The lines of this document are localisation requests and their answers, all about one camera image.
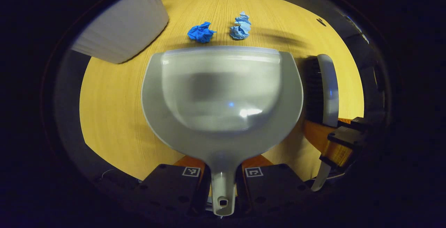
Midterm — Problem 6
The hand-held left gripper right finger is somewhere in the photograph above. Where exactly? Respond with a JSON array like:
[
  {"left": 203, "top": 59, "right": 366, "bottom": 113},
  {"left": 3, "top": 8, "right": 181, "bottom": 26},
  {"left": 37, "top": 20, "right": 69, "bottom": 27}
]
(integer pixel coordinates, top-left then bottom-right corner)
[{"left": 236, "top": 155, "right": 315, "bottom": 219}]

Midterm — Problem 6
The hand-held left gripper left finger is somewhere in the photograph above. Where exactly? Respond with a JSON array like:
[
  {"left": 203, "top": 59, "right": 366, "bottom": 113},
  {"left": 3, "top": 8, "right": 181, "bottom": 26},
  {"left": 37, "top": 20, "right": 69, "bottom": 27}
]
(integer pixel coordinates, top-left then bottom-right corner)
[{"left": 136, "top": 156, "right": 211, "bottom": 219}]

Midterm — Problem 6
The small white broom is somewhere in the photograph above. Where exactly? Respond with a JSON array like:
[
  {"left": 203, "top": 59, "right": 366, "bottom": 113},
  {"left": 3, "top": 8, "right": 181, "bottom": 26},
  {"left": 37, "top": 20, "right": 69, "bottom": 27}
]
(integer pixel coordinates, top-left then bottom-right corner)
[{"left": 305, "top": 54, "right": 340, "bottom": 192}]

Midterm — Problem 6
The light grey dustpan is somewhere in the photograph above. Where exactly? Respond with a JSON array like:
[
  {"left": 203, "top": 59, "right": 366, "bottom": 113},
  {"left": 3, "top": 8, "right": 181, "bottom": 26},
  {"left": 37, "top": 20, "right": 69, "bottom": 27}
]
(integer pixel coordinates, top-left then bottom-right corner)
[{"left": 141, "top": 46, "right": 304, "bottom": 217}]

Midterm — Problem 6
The light blue paper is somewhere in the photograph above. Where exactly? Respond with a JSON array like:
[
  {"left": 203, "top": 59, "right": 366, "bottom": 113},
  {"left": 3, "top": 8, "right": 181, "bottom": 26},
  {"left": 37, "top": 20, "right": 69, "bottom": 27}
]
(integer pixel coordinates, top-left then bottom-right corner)
[{"left": 229, "top": 11, "right": 252, "bottom": 40}]

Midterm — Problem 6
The dark blue paper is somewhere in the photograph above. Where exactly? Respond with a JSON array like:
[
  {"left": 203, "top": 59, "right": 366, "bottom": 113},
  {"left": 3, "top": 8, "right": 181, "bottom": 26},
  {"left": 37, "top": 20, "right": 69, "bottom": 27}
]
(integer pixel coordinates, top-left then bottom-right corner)
[{"left": 187, "top": 22, "right": 217, "bottom": 43}]

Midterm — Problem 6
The white ribbed garbage bin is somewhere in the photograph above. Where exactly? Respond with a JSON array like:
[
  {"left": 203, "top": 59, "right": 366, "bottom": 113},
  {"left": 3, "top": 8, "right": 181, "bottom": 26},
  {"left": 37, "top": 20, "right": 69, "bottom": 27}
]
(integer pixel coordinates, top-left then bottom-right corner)
[{"left": 71, "top": 0, "right": 170, "bottom": 64}]

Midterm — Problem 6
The wooden desktop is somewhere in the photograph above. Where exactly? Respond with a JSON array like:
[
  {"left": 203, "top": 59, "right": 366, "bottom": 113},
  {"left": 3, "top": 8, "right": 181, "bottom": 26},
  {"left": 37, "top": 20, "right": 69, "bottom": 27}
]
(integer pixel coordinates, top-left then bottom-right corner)
[{"left": 79, "top": 0, "right": 365, "bottom": 181}]

